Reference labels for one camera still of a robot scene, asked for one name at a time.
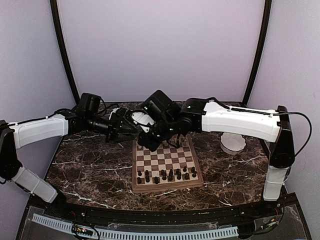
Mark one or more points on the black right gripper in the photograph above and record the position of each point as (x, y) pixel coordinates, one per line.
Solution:
(151, 144)

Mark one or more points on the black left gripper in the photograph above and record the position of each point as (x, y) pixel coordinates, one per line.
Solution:
(114, 128)

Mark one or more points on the dark tall piece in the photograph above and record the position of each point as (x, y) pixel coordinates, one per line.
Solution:
(156, 180)
(170, 175)
(179, 176)

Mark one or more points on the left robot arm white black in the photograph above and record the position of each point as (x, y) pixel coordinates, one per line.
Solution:
(14, 136)

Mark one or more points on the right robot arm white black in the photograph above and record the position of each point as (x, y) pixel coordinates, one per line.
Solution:
(161, 121)

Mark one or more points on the wooden chess board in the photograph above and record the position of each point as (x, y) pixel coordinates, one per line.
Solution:
(165, 158)

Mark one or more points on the white scalloped bowl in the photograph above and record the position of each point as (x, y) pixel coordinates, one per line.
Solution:
(231, 143)

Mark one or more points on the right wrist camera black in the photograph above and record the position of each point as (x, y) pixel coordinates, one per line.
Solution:
(160, 107)

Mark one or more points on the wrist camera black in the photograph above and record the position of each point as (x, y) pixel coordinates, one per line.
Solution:
(160, 107)
(89, 102)

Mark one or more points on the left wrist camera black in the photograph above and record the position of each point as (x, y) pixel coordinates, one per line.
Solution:
(89, 102)

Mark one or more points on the black front rail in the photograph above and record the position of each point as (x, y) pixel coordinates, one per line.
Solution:
(103, 216)

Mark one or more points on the white slotted cable duct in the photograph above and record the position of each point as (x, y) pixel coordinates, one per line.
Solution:
(134, 232)

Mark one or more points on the left black corner post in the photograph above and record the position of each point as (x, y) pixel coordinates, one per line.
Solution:
(63, 50)

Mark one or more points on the black corner post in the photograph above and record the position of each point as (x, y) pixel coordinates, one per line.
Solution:
(259, 52)
(63, 50)

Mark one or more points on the right black corner post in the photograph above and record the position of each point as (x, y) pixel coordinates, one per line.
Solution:
(259, 52)

